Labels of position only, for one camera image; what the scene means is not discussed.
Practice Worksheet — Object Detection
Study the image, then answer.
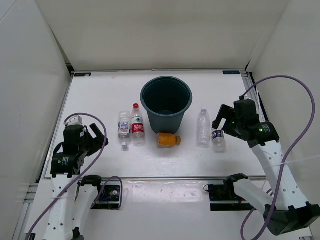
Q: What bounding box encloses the small pepsi bottle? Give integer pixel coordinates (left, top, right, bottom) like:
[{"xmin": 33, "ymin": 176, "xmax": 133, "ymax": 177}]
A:
[{"xmin": 211, "ymin": 129, "xmax": 227, "ymax": 153}]

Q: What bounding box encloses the tall clear bottle white cap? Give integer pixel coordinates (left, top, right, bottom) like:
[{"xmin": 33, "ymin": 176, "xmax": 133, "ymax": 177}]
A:
[{"xmin": 196, "ymin": 107, "xmax": 211, "ymax": 148}]

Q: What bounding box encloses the small clear bottle blue label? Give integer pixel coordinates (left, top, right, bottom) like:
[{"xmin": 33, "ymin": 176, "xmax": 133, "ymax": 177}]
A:
[{"xmin": 117, "ymin": 110, "xmax": 132, "ymax": 151}]

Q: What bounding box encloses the red cap water bottle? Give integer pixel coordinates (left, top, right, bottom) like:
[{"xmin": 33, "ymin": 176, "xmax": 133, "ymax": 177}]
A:
[{"xmin": 130, "ymin": 103, "xmax": 145, "ymax": 147}]

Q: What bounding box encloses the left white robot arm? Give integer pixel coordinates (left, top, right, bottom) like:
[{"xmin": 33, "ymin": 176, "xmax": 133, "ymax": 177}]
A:
[{"xmin": 43, "ymin": 123, "xmax": 108, "ymax": 240}]

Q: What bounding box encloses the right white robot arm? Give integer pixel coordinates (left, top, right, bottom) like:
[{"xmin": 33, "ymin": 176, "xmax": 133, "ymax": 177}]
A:
[{"xmin": 212, "ymin": 99, "xmax": 320, "ymax": 236}]

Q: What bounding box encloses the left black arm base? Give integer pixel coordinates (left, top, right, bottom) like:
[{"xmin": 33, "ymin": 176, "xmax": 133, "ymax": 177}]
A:
[{"xmin": 91, "ymin": 176, "xmax": 124, "ymax": 210}]

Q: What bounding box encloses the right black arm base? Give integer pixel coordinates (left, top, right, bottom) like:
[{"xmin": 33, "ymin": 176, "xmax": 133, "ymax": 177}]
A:
[{"xmin": 203, "ymin": 184, "xmax": 253, "ymax": 212}]

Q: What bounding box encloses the dark green plastic bin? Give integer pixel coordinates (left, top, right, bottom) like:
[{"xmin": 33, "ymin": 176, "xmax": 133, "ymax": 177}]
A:
[{"xmin": 140, "ymin": 76, "xmax": 193, "ymax": 134}]

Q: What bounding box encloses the right blue corner label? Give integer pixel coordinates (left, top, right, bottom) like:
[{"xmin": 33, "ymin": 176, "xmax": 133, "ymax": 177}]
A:
[{"xmin": 222, "ymin": 70, "xmax": 241, "ymax": 75}]

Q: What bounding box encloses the blue corner label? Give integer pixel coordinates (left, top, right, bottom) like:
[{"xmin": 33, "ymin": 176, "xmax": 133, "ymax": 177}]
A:
[
  {"xmin": 74, "ymin": 72, "xmax": 91, "ymax": 77},
  {"xmin": 222, "ymin": 70, "xmax": 241, "ymax": 75}
]

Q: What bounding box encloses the left blue corner label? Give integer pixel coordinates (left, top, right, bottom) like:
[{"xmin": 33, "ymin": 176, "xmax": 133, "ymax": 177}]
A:
[{"xmin": 74, "ymin": 72, "xmax": 91, "ymax": 77}]

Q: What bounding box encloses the orange juice bottle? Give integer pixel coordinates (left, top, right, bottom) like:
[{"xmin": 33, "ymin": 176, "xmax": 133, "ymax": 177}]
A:
[{"xmin": 156, "ymin": 132, "xmax": 182, "ymax": 148}]

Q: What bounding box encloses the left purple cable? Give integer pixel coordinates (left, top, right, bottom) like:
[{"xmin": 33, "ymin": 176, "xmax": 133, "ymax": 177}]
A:
[{"xmin": 24, "ymin": 112, "xmax": 123, "ymax": 240}]

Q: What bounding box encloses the purple cable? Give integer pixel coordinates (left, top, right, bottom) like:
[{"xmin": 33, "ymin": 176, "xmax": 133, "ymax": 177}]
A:
[
  {"xmin": 24, "ymin": 112, "xmax": 123, "ymax": 240},
  {"xmin": 240, "ymin": 75, "xmax": 316, "ymax": 240}
]

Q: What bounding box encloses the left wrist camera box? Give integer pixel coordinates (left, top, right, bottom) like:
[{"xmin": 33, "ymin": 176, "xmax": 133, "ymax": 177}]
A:
[{"xmin": 64, "ymin": 115, "xmax": 83, "ymax": 127}]

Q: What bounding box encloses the silver metal rail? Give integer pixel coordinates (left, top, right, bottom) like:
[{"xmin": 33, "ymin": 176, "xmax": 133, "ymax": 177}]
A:
[{"xmin": 44, "ymin": 175, "xmax": 267, "ymax": 181}]

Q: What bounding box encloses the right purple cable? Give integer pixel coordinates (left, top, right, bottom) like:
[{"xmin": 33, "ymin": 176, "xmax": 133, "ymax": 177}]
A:
[{"xmin": 240, "ymin": 75, "xmax": 316, "ymax": 240}]

